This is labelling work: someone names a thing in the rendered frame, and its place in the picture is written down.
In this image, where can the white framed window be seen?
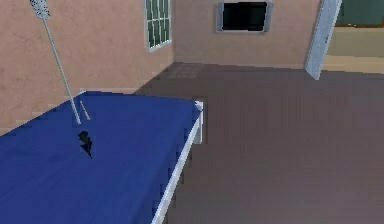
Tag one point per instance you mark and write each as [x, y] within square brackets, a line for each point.
[157, 23]

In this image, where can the pale thin stick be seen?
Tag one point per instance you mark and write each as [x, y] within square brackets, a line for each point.
[84, 110]

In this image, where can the grey pole with speckled head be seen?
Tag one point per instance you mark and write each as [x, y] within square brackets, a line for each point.
[56, 56]

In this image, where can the white room door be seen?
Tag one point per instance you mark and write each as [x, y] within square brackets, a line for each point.
[321, 36]

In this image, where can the grey framed black television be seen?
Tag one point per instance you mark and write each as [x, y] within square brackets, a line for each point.
[245, 16]

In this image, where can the blue bed with white frame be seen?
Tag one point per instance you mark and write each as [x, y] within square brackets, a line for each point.
[126, 160]

